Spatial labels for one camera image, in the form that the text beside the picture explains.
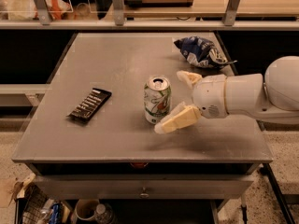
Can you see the white green 7up can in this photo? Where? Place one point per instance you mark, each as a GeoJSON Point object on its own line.
{"type": "Point", "coordinates": [157, 98]}

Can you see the round metal drawer knob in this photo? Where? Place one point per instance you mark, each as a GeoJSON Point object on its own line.
{"type": "Point", "coordinates": [144, 194]}

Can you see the grey metal rail post middle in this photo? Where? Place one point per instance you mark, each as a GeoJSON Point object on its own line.
{"type": "Point", "coordinates": [118, 14]}

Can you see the grey metal rail post left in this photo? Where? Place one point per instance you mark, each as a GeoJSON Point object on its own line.
{"type": "Point", "coordinates": [42, 12]}

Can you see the white paper cup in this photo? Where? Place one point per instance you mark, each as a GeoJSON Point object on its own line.
{"type": "Point", "coordinates": [84, 210]}

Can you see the grey table drawer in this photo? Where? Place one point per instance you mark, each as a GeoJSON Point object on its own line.
{"type": "Point", "coordinates": [129, 187]}

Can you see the grey metal rail post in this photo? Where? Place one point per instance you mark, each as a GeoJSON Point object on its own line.
{"type": "Point", "coordinates": [230, 12]}
{"type": "Point", "coordinates": [42, 12]}
{"type": "Point", "coordinates": [118, 14]}

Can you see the clear plastic bottle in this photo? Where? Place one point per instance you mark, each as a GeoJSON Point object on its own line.
{"type": "Point", "coordinates": [104, 214]}

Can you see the blue crumpled chip bag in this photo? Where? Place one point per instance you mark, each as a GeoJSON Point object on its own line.
{"type": "Point", "coordinates": [201, 52]}

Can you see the white orange plastic bag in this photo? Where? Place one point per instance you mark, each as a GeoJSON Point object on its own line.
{"type": "Point", "coordinates": [25, 10]}

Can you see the grey metal rail post right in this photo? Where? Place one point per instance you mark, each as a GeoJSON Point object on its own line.
{"type": "Point", "coordinates": [230, 12]}

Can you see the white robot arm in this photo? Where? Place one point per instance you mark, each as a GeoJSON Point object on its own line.
{"type": "Point", "coordinates": [272, 97]}

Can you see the wire mesh basket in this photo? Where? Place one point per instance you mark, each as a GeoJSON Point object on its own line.
{"type": "Point", "coordinates": [35, 200]}

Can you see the blue packet under table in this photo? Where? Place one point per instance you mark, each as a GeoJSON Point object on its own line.
{"type": "Point", "coordinates": [56, 215]}

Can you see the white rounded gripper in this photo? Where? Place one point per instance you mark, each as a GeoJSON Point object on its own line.
{"type": "Point", "coordinates": [209, 96]}

